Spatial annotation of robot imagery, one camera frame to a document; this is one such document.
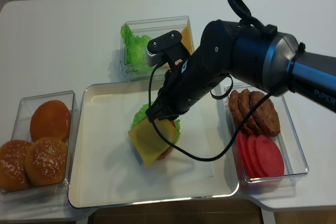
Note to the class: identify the brown meat patty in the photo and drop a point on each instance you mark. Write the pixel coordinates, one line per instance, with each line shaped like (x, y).
(244, 107)
(267, 118)
(234, 108)

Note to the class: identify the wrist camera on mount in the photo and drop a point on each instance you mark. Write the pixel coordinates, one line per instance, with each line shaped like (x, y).
(154, 52)

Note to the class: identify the white serving tray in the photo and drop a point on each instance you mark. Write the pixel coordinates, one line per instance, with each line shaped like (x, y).
(116, 163)

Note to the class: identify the red tomato slice back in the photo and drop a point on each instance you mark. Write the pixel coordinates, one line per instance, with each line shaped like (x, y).
(242, 147)

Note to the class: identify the flat bun bottom half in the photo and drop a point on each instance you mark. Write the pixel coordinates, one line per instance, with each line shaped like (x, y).
(51, 119)

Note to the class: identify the lettuce leaf on burger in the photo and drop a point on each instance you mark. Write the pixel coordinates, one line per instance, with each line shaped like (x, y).
(140, 115)

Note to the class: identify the clear lettuce cheese container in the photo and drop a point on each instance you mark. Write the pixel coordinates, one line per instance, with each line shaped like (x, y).
(153, 28)

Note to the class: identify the brown meat patty middle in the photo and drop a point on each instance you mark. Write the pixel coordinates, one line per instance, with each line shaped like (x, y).
(244, 107)

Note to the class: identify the sesame bun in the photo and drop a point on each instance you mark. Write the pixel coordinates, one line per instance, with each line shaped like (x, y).
(13, 175)
(45, 161)

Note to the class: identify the clear patty tomato container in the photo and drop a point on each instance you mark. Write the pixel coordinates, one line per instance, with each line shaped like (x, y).
(288, 143)

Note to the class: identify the brown meat patty back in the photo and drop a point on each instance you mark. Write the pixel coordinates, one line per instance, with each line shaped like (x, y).
(234, 108)

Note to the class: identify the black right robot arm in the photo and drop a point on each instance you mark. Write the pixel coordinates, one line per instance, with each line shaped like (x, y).
(268, 60)

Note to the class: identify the sesame bun top right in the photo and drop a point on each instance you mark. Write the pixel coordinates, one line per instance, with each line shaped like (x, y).
(45, 161)

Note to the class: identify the brown meat patty front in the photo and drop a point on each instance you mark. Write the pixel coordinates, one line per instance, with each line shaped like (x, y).
(267, 118)

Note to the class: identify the green lettuce leaf in container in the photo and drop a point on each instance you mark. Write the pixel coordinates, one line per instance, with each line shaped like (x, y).
(135, 47)

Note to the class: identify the clear plastic bun container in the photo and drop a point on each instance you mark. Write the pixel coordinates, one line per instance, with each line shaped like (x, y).
(21, 131)

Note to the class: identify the red tomato slice middle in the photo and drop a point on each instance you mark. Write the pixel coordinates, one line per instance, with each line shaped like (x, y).
(253, 160)

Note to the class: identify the sesame bun top left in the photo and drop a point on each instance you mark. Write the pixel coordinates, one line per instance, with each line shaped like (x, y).
(13, 175)

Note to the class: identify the yellow cheese slice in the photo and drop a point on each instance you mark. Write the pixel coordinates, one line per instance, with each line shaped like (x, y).
(147, 141)

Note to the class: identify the yellow cheese slices in container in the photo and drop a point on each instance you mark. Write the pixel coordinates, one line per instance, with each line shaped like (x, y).
(178, 46)

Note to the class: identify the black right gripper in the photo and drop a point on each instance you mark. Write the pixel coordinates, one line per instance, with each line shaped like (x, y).
(189, 82)

